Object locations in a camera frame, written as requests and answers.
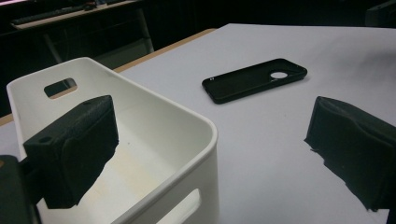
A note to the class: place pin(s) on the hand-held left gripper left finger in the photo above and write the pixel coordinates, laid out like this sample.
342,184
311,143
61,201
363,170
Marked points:
74,149

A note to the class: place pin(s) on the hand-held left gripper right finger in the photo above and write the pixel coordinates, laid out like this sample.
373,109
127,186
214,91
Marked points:
358,149

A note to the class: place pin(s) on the white plastic storage bin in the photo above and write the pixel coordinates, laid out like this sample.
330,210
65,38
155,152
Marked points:
162,124

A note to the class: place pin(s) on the black phone case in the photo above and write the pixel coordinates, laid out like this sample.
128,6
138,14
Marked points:
239,84

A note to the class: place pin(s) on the white table cover sheet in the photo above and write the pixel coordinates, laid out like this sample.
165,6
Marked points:
280,161

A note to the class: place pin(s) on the black keyboard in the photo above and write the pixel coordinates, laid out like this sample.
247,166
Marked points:
46,15

